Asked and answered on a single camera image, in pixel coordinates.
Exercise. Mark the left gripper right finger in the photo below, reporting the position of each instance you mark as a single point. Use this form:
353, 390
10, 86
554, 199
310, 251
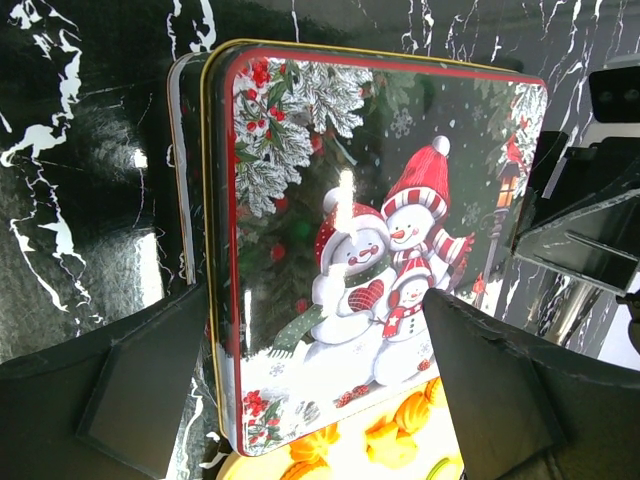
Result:
525, 408

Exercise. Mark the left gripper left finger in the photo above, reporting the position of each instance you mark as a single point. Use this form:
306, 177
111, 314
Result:
107, 404

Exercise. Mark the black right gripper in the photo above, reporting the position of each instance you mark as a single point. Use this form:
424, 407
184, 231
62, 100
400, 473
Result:
597, 243

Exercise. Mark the gold tin lid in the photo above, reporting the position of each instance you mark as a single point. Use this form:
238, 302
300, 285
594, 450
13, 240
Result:
340, 186

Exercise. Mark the metal tongs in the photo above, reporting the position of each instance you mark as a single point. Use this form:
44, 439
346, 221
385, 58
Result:
562, 307

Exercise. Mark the orange round waffle cookie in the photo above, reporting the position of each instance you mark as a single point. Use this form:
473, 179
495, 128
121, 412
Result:
435, 394

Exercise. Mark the green sandwich cookie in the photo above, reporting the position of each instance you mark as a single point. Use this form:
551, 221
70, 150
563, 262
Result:
446, 469

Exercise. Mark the orange flower cookie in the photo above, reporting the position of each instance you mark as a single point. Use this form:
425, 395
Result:
413, 414

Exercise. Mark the yellow plastic tray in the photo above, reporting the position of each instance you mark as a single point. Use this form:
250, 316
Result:
347, 458

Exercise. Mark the orange cat cookie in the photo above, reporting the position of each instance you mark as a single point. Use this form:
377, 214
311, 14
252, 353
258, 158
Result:
387, 444

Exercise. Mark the orange swirl cookie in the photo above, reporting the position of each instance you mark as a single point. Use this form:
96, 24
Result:
315, 446

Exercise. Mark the dark cookie tin box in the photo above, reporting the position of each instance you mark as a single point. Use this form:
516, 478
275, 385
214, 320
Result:
184, 112

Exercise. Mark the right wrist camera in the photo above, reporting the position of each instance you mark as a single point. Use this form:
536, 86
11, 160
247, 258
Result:
614, 96

